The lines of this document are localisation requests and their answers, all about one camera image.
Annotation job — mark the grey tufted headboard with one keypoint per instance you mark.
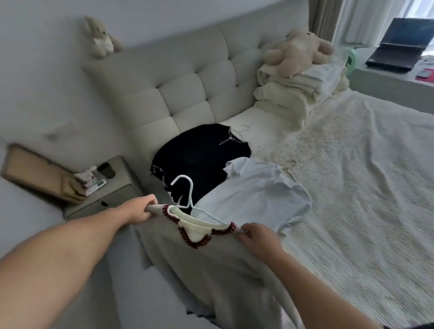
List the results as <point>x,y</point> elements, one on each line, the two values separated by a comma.
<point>186,84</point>

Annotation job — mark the beige curtain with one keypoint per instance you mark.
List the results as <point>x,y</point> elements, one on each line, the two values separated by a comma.
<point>323,17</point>

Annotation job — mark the person's right hand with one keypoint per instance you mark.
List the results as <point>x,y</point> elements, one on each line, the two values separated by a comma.
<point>264,242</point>

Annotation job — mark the black laptop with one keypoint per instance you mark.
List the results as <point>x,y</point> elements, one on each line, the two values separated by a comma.
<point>403,37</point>

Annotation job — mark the black cup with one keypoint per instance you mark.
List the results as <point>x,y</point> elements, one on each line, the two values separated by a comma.
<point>106,170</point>

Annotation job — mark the stack of white bedding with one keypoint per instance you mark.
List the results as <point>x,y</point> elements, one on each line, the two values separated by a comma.
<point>295,91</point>

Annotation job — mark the black cardigan white trim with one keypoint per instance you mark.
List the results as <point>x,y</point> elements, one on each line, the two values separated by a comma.
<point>196,159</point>

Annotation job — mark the beige plush toy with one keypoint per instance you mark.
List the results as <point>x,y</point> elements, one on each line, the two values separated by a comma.
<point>298,51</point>

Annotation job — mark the light blue hanger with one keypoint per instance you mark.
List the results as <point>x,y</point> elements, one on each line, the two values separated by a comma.
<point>191,189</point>

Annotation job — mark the person's left forearm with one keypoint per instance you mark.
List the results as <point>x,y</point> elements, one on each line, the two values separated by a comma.
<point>51,264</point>

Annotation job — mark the white bay window ledge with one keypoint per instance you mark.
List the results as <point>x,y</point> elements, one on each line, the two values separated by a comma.
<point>383,84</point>

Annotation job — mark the person's right forearm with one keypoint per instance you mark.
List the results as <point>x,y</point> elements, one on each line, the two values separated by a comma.
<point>315,298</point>

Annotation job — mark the bed with white bedspread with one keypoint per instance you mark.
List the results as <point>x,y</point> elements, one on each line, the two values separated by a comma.
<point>356,169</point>

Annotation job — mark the beige nightstand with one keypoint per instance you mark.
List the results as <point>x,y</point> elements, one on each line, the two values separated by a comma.
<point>115,196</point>

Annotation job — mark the grey sweater red stitching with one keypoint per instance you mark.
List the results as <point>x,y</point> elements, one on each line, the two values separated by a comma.
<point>220,281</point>

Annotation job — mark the cream teddy bear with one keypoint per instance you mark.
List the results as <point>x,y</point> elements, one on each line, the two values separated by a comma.
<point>101,40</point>

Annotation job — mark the person's left hand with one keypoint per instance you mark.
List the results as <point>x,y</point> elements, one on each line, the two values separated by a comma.
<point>137,211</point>

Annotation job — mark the white sheer curtain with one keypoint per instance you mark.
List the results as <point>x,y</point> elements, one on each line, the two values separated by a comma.
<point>373,20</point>

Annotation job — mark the small green fan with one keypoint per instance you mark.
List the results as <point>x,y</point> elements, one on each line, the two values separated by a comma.
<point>349,59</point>

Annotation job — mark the white zip polo shirt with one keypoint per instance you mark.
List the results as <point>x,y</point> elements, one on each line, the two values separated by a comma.
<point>257,196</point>

